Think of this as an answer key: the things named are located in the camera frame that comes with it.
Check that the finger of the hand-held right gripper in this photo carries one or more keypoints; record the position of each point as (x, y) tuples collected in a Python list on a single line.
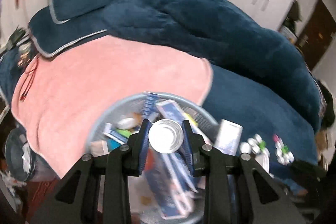
[(307, 167)]

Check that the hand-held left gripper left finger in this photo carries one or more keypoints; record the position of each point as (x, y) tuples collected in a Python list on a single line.
[(143, 153)]

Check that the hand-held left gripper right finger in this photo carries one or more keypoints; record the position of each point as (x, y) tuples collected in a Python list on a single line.
[(188, 155)]

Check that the grey mesh wastebasket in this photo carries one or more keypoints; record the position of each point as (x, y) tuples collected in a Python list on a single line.
[(118, 111)]

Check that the pile of small bottle caps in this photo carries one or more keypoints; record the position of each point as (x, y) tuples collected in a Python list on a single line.
[(254, 144)]

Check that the cardboard box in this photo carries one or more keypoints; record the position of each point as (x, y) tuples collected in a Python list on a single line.
[(322, 140)]

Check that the pile of blue white cartons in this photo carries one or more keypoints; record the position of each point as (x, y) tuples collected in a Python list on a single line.
[(170, 187)]

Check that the dark cloth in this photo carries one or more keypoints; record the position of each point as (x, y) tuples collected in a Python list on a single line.
[(326, 108)]

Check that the pink towel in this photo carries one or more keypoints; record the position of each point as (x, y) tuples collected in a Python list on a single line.
[(105, 82)]

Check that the round metal pot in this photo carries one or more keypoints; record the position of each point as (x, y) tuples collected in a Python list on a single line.
[(18, 155)]

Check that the dark blue plush duvet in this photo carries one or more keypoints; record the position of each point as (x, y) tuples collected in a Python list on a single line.
[(197, 19)]

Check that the brown door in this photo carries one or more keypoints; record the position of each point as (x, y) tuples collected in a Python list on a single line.
[(317, 29)]

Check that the dark hanging coat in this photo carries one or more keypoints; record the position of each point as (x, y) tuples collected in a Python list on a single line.
[(294, 12)]

